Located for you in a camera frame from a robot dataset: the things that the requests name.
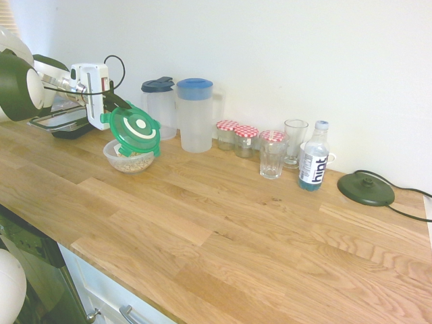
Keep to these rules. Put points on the dark green kettle base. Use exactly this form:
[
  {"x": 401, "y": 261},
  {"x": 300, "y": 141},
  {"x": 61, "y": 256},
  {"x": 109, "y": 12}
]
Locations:
[
  {"x": 357, "y": 192},
  {"x": 410, "y": 189}
]

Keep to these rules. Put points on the white mug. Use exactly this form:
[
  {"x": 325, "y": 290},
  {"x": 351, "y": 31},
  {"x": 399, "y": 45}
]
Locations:
[{"x": 303, "y": 148}]

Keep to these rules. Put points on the glass jar red checkered lid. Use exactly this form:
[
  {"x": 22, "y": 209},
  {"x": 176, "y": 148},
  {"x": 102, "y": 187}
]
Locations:
[
  {"x": 245, "y": 145},
  {"x": 273, "y": 135},
  {"x": 226, "y": 135}
]

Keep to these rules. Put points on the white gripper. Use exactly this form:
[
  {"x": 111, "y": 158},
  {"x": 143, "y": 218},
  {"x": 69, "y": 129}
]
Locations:
[{"x": 94, "y": 108}]

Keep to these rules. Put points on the green round container lid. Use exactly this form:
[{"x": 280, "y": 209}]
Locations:
[{"x": 135, "y": 133}]

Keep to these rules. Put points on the clear plastic bowl with cereal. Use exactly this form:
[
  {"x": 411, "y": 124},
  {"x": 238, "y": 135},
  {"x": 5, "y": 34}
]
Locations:
[{"x": 128, "y": 166}]

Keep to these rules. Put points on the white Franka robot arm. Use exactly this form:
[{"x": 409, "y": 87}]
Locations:
[{"x": 17, "y": 87}]

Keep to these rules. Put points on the hint water bottle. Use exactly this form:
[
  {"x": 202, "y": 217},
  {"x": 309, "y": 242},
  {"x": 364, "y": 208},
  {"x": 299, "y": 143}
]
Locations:
[{"x": 314, "y": 162}]

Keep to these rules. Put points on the silver cabinet knob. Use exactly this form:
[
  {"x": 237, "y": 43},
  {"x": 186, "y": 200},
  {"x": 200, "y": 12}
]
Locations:
[{"x": 92, "y": 315}]

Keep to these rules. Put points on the clear pitcher with blue lid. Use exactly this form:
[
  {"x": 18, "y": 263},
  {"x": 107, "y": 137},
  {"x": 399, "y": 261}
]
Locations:
[{"x": 195, "y": 125}]

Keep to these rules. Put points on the rectangular container with clip lid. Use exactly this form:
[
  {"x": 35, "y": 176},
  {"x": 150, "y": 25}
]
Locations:
[{"x": 67, "y": 131}]

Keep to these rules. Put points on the faceted glass tumbler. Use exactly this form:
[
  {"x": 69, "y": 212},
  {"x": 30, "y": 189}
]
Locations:
[{"x": 271, "y": 167}]

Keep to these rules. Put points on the window blind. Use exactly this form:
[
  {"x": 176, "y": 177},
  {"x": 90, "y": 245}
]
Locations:
[{"x": 6, "y": 17}]

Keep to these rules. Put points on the tall footed drinking glass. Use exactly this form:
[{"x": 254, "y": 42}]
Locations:
[{"x": 296, "y": 141}]

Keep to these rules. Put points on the clear jug with dark lid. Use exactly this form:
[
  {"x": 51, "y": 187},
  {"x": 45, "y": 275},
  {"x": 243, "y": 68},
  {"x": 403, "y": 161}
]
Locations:
[{"x": 163, "y": 108}]

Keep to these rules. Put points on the stainless steel dishwasher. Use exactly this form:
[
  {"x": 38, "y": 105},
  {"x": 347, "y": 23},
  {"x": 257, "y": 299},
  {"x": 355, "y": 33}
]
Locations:
[{"x": 50, "y": 276}]

